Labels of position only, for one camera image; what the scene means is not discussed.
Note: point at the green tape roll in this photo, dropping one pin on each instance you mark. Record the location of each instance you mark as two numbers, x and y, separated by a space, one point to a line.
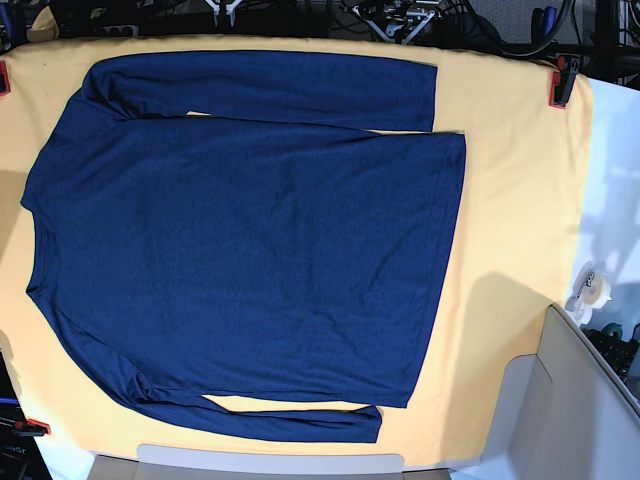
613 330

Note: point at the grey cardboard box bottom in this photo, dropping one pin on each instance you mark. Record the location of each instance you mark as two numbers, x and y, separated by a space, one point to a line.
162 462

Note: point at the grey cardboard box right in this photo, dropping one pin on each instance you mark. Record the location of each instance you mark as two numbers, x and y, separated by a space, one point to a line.
562 414

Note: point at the red clamp top right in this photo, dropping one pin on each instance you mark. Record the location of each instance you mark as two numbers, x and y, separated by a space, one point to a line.
563 80

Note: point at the grey cardboard box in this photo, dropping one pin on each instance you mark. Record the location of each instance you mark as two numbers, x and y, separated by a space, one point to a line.
162 462
562 414

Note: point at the red clamp top left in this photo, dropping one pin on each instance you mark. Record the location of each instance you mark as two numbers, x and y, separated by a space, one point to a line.
4 80

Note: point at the yellow table cloth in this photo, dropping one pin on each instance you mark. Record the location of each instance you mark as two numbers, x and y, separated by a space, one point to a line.
512 256

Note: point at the clear tape dispenser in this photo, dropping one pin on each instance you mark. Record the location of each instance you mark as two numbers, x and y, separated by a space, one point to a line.
591 292

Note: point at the navy blue long-sleeve shirt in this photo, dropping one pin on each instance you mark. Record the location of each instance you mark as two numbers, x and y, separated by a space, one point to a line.
248 243

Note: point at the red clamp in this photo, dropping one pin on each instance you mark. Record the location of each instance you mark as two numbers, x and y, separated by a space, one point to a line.
31 428
4 80
563 80

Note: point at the red clamp bottom left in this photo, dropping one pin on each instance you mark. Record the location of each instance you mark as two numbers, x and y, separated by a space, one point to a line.
31 428

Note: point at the black keyboard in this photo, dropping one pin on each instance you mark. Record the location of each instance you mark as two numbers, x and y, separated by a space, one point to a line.
618 354

